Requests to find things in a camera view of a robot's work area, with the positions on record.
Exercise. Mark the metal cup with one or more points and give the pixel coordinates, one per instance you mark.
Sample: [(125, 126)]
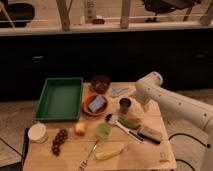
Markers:
[(125, 104)]

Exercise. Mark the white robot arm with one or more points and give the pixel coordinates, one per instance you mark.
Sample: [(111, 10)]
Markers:
[(197, 112)]

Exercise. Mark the dark red bowl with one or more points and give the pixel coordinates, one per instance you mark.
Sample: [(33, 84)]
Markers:
[(100, 83)]

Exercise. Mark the blue sponge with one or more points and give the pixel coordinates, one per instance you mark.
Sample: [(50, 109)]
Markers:
[(97, 103)]

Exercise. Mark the orange bowl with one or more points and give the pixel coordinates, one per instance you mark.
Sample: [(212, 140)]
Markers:
[(87, 101)]

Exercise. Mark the green chili pepper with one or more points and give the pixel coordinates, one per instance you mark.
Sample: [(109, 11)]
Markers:
[(128, 124)]

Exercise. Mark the light green cup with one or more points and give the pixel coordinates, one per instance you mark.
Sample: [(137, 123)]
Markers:
[(102, 131)]

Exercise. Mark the green plastic tray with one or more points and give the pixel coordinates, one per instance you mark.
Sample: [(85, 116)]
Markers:
[(60, 100)]

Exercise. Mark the small yellow apple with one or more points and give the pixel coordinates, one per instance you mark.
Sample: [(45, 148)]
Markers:
[(80, 129)]

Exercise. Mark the bunch of red grapes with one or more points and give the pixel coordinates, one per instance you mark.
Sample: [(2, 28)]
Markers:
[(59, 139)]

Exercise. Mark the yellow corn cob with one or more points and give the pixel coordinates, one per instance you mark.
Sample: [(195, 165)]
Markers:
[(107, 153)]

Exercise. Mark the white bottle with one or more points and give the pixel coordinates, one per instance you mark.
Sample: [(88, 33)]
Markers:
[(89, 10)]

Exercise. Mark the metal fork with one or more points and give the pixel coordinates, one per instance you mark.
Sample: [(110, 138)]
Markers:
[(84, 163)]

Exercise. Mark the white paper cup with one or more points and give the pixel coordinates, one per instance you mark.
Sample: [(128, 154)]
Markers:
[(38, 133)]

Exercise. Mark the black office chair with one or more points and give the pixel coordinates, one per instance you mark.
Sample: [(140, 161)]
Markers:
[(168, 6)]

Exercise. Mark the black chair at left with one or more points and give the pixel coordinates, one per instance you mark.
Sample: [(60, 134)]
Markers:
[(20, 13)]

